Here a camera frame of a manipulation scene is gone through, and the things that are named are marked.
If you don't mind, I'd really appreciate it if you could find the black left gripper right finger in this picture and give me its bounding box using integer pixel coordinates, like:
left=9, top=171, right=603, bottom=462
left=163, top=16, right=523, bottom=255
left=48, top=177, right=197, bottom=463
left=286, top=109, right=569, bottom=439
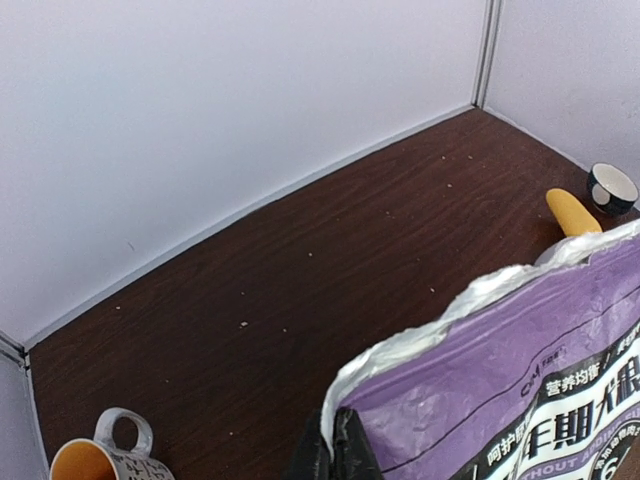
left=333, top=408, right=383, bottom=480

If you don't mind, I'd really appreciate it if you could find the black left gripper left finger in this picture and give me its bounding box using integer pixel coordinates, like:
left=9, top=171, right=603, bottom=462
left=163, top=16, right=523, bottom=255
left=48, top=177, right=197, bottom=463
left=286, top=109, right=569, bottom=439
left=282, top=410, right=332, bottom=480

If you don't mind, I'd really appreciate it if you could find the purple pet food bag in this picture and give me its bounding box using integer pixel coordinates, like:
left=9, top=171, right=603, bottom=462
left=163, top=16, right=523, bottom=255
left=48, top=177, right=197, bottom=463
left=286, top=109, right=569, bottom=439
left=320, top=222, right=639, bottom=479

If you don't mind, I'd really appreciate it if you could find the yellow plastic scoop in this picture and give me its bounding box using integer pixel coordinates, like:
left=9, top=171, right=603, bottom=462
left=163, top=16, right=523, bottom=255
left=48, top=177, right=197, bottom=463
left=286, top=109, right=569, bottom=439
left=545, top=188, right=603, bottom=237

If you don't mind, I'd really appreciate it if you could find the patterned mug orange inside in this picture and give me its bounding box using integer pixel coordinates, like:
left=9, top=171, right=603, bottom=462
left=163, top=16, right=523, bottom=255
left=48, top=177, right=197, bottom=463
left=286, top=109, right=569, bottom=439
left=49, top=407, right=175, bottom=480

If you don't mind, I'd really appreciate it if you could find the dark blue dotted bowl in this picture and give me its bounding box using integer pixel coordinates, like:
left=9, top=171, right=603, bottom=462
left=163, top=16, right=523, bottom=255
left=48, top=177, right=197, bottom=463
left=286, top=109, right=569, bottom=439
left=587, top=162, right=639, bottom=217

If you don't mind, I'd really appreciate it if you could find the left aluminium frame post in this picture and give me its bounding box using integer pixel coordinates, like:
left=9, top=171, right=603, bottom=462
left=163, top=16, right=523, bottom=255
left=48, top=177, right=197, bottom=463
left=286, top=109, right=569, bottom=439
left=0, top=333, right=30, bottom=371

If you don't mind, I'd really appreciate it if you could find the aluminium frame post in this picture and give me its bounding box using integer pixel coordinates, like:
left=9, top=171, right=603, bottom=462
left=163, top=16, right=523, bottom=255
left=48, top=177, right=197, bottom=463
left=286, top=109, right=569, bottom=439
left=0, top=333, right=30, bottom=371
left=471, top=0, right=503, bottom=110

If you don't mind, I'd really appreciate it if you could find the right aluminium frame post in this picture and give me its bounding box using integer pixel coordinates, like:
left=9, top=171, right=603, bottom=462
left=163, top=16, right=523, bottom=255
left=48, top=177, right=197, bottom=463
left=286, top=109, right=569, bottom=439
left=471, top=0, right=503, bottom=110

